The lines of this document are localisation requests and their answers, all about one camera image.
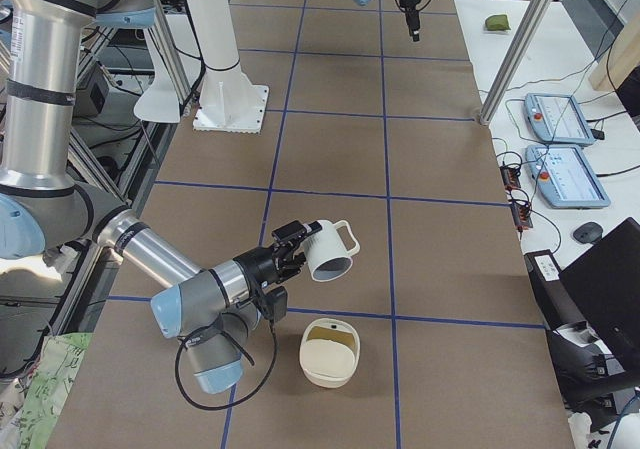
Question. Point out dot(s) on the white HOME mug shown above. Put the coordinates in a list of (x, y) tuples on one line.
[(326, 254)]

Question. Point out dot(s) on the green cloth pouch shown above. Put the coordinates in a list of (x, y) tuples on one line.
[(497, 23)]

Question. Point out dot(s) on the left USB hub orange ports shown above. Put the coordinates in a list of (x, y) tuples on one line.
[(510, 178)]

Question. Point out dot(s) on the usb hub orange ports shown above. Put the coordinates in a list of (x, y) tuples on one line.
[(510, 178), (521, 212)]

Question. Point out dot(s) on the right USB hub orange ports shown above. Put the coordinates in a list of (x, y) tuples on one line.
[(521, 212)]

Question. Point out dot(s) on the dark box with label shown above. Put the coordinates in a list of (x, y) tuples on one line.
[(557, 308)]

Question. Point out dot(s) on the black computer mouse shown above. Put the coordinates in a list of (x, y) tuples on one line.
[(588, 233)]

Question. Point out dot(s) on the black laptop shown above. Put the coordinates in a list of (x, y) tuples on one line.
[(604, 284)]

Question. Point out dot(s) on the patterned green cloth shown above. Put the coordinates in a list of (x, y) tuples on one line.
[(30, 408)]

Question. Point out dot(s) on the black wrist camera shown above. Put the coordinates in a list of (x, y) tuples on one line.
[(274, 304)]

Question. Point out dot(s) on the cream basket with handle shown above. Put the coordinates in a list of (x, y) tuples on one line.
[(329, 352)]

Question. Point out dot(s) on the aluminium frame post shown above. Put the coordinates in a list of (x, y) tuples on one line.
[(525, 32)]

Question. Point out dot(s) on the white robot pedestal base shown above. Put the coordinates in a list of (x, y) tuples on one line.
[(228, 101)]

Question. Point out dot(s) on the teach pendant near post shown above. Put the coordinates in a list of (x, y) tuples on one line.
[(556, 118)]

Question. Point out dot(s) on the teach pendant far from post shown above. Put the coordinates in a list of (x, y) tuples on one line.
[(564, 178)]

